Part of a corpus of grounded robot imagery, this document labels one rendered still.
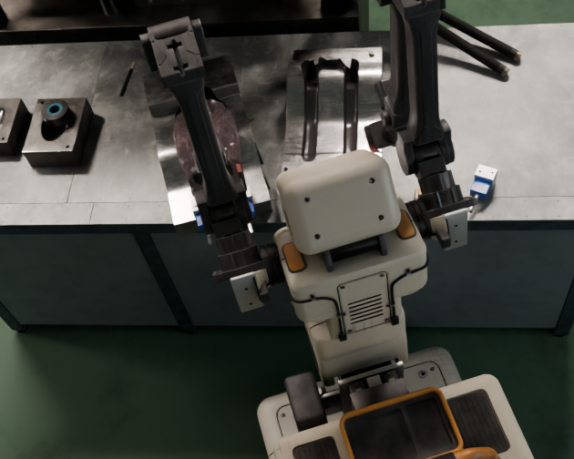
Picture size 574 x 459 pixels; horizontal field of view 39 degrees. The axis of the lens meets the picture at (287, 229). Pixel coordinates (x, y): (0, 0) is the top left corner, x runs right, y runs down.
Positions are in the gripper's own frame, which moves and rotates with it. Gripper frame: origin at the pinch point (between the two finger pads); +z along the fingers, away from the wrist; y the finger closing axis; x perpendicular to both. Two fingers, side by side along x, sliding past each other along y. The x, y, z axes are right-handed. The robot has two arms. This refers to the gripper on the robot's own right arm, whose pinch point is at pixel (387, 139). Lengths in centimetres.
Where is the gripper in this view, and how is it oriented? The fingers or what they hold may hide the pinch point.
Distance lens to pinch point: 204.5
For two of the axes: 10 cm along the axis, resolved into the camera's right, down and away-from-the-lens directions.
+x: 2.9, 9.5, -1.1
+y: -9.6, 2.9, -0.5
